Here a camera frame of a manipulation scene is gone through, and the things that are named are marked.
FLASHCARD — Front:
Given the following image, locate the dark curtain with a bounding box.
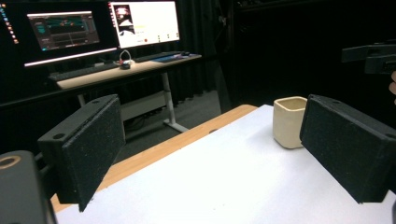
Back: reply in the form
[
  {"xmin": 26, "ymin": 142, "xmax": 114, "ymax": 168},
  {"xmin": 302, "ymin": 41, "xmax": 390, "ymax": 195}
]
[{"xmin": 174, "ymin": 0, "xmax": 237, "ymax": 108}]

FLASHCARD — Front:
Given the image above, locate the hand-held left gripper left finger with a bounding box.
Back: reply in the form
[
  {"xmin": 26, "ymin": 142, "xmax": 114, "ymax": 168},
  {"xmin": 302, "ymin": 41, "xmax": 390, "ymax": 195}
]
[{"xmin": 37, "ymin": 94, "xmax": 127, "ymax": 213}]

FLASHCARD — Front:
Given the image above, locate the cream ceramic square cup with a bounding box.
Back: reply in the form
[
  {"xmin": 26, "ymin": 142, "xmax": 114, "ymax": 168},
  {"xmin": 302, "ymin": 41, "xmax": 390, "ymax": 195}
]
[{"xmin": 273, "ymin": 95, "xmax": 309, "ymax": 150}]

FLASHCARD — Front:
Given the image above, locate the white looped cable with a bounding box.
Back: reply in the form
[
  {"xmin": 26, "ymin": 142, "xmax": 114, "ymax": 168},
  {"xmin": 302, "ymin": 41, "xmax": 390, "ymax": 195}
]
[{"xmin": 118, "ymin": 49, "xmax": 133, "ymax": 70}]

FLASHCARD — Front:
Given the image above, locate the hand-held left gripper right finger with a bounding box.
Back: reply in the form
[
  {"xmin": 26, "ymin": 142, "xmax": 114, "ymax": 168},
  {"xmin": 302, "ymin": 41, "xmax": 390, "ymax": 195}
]
[{"xmin": 299, "ymin": 93, "xmax": 396, "ymax": 204}]

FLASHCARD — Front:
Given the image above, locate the wide dark-screen monitor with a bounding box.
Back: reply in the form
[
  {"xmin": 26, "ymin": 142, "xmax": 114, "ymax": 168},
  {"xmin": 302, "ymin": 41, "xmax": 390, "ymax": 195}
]
[{"xmin": 0, "ymin": 0, "xmax": 120, "ymax": 68}]

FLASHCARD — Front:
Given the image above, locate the wooden desk with white legs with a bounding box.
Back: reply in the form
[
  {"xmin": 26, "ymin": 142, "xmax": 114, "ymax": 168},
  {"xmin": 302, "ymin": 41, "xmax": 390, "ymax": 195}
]
[{"xmin": 55, "ymin": 53, "xmax": 204, "ymax": 134}]

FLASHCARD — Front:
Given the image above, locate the long black keyboard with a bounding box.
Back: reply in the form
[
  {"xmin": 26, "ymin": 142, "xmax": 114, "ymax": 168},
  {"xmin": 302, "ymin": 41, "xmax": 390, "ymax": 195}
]
[{"xmin": 48, "ymin": 62, "xmax": 121, "ymax": 83}]

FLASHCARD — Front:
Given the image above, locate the bright white-screen monitor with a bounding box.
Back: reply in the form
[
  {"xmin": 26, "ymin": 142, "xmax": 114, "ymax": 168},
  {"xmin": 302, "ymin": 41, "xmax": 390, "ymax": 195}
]
[{"xmin": 107, "ymin": 0, "xmax": 182, "ymax": 50}]

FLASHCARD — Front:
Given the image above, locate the blue mouse pad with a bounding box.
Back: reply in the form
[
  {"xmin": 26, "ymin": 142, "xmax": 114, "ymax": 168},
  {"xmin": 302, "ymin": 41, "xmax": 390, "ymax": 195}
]
[{"xmin": 151, "ymin": 52, "xmax": 196, "ymax": 63}]

